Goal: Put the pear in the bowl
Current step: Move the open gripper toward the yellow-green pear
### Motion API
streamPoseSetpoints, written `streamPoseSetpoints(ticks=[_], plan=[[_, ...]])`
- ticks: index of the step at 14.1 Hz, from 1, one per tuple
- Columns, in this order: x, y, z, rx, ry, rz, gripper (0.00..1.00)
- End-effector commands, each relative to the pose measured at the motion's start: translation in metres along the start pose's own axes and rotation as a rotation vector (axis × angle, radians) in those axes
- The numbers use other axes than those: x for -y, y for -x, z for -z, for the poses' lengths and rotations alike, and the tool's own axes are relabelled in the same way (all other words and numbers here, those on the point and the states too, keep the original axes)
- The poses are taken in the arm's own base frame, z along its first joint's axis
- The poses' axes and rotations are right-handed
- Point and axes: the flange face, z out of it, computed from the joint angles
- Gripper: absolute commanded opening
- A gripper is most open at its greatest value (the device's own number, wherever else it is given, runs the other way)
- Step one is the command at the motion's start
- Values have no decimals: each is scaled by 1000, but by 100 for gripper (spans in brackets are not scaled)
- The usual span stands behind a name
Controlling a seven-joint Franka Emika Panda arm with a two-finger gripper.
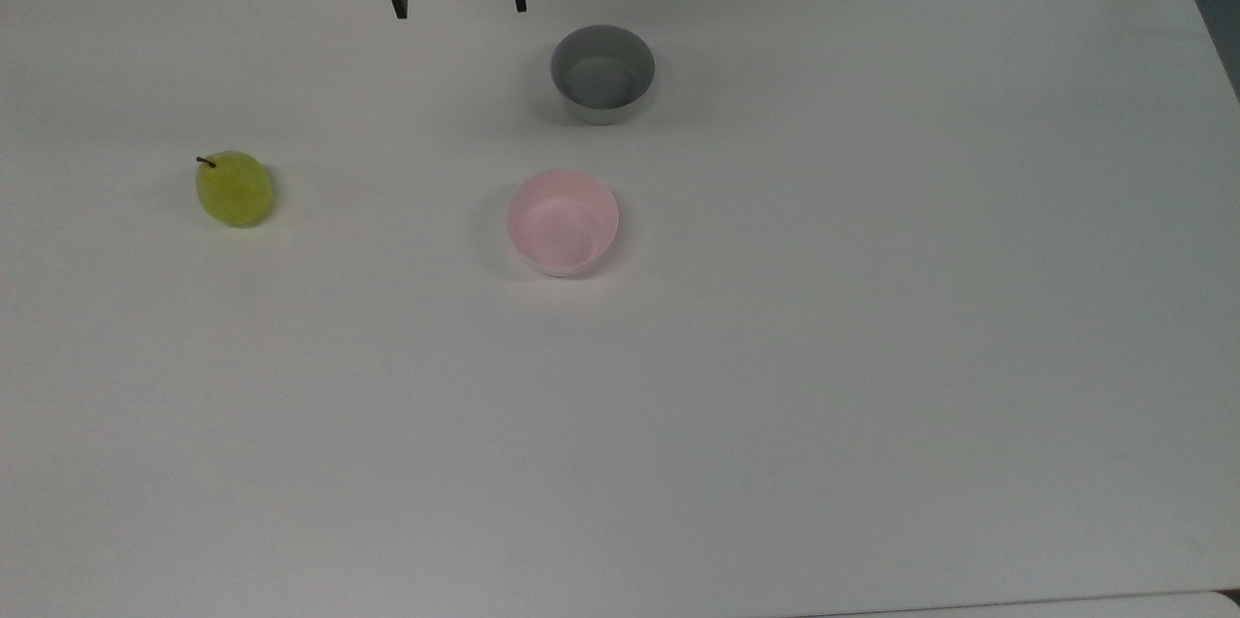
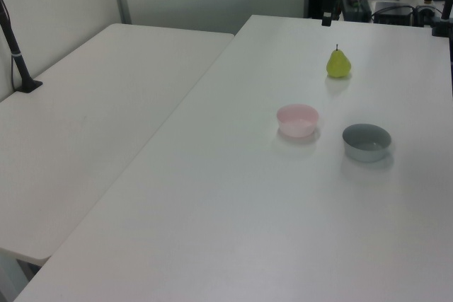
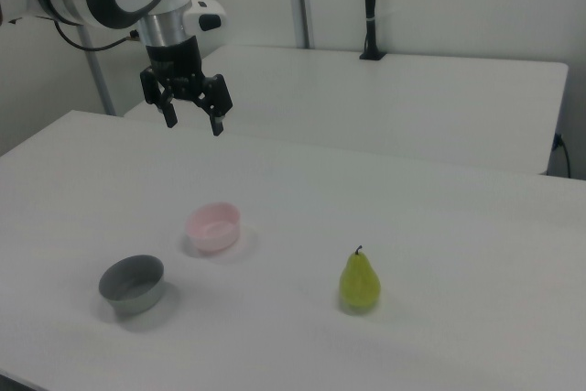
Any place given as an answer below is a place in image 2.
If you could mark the white side table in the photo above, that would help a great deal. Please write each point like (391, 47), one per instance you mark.
(88, 121)

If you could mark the black camera pole, flat base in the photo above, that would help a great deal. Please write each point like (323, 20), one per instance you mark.
(19, 65)

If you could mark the black clamp camera stand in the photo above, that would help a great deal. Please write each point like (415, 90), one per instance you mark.
(440, 28)

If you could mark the green yellow pear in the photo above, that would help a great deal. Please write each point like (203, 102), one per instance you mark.
(338, 65)

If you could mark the black box device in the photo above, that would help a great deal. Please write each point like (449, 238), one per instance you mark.
(393, 15)

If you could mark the pink plastic bowl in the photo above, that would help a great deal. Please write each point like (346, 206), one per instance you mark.
(297, 129)

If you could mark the grey plastic bowl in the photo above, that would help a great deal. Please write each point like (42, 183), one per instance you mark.
(364, 154)

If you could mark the black green electronic device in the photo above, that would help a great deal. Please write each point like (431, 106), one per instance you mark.
(355, 7)

